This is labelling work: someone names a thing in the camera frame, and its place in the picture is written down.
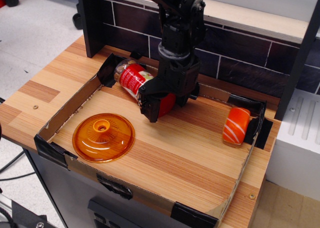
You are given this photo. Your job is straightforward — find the orange transparent pot lid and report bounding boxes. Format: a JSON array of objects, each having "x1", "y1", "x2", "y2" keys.
[{"x1": 72, "y1": 113, "x2": 135, "y2": 163}]

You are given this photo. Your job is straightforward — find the black floor cable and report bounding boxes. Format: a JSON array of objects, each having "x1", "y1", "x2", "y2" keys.
[{"x1": 0, "y1": 148, "x2": 36, "y2": 182}]

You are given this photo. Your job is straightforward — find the white grooved side cabinet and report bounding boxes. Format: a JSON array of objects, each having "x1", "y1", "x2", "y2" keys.
[{"x1": 266, "y1": 89, "x2": 320, "y2": 200}]

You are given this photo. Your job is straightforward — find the salmon sushi toy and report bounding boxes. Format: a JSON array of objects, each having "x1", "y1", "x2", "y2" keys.
[{"x1": 222, "y1": 107, "x2": 251, "y2": 145}]

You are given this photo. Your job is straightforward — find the dark brick-pattern shelf unit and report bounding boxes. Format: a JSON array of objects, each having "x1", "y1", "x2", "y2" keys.
[{"x1": 78, "y1": 0, "x2": 320, "y2": 119}]

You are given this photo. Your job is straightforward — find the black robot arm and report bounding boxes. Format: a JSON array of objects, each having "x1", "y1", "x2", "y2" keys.
[{"x1": 138, "y1": 0, "x2": 206, "y2": 123}]

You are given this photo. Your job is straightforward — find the black equipment with bolt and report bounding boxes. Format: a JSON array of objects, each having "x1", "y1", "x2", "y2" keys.
[{"x1": 0, "y1": 190, "x2": 54, "y2": 228}]

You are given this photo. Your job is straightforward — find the black caster wheel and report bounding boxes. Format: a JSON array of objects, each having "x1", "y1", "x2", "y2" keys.
[{"x1": 72, "y1": 3, "x2": 83, "y2": 30}]

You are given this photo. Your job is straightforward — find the cardboard fence with black tape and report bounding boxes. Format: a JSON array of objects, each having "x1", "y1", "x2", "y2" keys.
[{"x1": 34, "y1": 54, "x2": 279, "y2": 228}]

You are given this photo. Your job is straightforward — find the red-capped spice bottle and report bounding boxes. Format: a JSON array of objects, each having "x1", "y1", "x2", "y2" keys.
[{"x1": 114, "y1": 59, "x2": 176, "y2": 117}]

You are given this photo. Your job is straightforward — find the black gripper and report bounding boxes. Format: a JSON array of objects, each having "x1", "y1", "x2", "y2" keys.
[{"x1": 139, "y1": 55, "x2": 201, "y2": 123}]

